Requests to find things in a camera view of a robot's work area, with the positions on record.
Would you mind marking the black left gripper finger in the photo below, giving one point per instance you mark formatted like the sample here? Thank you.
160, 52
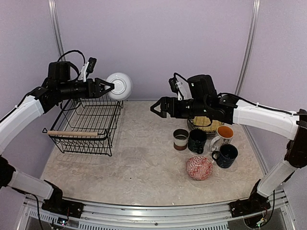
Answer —
100, 93
103, 84

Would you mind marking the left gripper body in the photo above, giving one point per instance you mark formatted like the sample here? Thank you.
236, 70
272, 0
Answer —
67, 93

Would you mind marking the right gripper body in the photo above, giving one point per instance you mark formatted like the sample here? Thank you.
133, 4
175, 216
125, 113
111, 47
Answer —
198, 108

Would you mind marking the plain white bowl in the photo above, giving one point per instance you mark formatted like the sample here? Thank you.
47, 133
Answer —
123, 86

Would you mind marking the white floral print mug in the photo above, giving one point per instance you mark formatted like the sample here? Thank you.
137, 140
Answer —
224, 135

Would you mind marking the grey deer print plate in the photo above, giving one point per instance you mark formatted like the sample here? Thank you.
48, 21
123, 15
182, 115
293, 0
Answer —
192, 127

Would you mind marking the dark green ceramic mug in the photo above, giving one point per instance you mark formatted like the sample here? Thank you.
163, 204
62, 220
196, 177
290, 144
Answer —
197, 140

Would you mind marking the brown striped ceramic cup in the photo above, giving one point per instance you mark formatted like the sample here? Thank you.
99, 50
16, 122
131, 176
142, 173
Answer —
180, 139

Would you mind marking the navy blue ceramic mug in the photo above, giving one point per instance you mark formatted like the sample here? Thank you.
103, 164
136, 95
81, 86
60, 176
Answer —
225, 156

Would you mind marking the blue patterned white bowl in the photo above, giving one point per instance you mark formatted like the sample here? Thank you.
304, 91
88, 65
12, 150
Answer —
199, 168

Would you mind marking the woven bamboo plate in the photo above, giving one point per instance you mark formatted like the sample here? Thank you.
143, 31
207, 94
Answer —
206, 124

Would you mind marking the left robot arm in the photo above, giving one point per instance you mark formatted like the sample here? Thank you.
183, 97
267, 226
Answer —
36, 103

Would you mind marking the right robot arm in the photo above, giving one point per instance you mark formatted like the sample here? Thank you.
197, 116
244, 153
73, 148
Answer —
280, 135

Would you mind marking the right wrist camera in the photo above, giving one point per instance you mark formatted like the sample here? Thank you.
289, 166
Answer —
177, 86

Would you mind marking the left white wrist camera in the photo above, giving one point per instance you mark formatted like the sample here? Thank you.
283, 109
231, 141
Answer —
87, 69

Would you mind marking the black wire dish rack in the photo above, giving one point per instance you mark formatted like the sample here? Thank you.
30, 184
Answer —
86, 126

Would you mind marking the left aluminium frame post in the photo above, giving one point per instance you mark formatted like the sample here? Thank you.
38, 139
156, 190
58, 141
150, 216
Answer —
55, 26

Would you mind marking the aluminium frame post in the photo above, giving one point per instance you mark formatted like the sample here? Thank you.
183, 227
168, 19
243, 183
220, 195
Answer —
55, 26
249, 46

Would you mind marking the right aluminium frame post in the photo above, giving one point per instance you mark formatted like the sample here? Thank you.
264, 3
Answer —
249, 46

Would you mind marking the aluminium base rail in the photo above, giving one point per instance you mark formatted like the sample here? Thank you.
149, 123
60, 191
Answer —
102, 216

